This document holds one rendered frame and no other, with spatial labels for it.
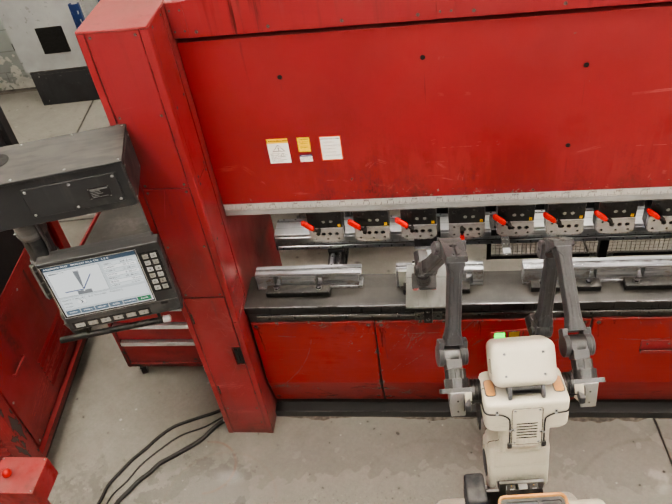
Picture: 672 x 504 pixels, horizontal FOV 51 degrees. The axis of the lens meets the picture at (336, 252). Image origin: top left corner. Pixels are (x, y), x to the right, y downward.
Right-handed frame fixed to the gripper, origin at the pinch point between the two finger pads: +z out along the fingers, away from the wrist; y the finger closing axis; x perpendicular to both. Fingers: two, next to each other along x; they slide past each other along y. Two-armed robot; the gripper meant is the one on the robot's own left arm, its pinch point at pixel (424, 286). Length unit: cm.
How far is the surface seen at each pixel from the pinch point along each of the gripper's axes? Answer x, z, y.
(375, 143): -44, -49, 16
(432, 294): 3.4, 1.4, -3.1
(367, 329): 11.9, 29.1, 28.2
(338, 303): 2.4, 15.6, 40.0
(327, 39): -66, -88, 28
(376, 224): -24.1, -13.8, 19.2
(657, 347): 21, 43, -103
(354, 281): -8.4, 17.7, 32.9
